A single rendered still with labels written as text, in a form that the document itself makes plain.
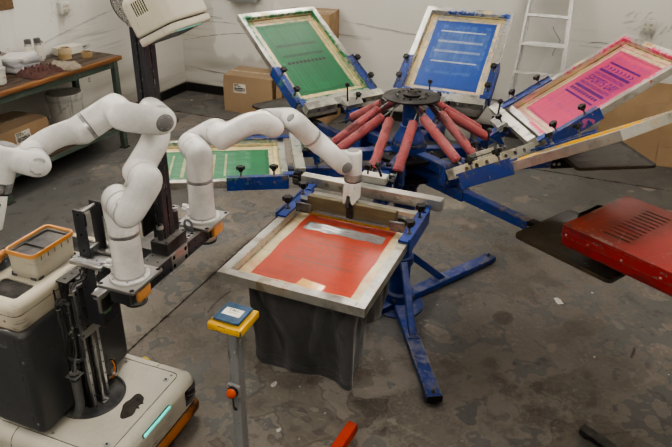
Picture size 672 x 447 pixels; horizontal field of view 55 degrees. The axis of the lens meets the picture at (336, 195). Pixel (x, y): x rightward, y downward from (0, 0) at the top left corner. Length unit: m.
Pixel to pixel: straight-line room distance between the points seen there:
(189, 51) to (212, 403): 5.47
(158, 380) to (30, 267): 0.80
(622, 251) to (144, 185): 1.68
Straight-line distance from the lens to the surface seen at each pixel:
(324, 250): 2.59
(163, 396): 3.00
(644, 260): 2.52
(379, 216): 2.71
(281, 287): 2.31
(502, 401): 3.43
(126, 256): 2.09
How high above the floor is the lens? 2.27
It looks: 25 degrees down
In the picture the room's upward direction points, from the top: 1 degrees clockwise
